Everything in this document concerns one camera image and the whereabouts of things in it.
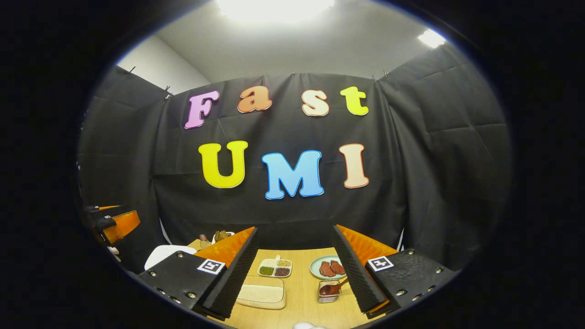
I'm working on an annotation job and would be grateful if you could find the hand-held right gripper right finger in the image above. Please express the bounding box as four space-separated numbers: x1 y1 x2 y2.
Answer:
331 224 457 319

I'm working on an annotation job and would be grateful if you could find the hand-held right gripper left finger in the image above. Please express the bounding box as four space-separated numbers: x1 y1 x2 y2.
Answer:
137 227 260 320

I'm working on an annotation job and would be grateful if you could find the cream tray of rice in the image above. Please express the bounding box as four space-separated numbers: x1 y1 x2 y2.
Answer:
235 276 287 310

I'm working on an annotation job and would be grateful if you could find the brown wooden spoon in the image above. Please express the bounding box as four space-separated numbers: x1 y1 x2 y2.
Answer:
319 278 350 296

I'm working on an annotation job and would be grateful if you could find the metal wire chopstick holder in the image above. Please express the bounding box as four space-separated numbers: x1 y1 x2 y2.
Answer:
318 280 342 304

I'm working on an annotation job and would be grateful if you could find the white rice cooker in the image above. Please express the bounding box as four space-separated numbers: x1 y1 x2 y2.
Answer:
144 245 197 271

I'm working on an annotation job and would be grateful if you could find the pale green plate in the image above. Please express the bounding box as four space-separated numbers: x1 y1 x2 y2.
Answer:
309 255 346 280

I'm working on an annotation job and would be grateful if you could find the white divided bean dish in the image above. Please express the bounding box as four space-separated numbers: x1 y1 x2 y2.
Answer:
257 255 293 278

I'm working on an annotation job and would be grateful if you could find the black backdrop cloth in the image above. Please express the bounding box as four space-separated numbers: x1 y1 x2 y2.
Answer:
78 43 512 275

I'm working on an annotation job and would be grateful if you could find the small ceiling light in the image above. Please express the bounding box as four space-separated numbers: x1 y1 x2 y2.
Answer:
417 29 446 48

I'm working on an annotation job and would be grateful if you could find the long ceiling light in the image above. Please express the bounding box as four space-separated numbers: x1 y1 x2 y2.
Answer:
215 0 336 23

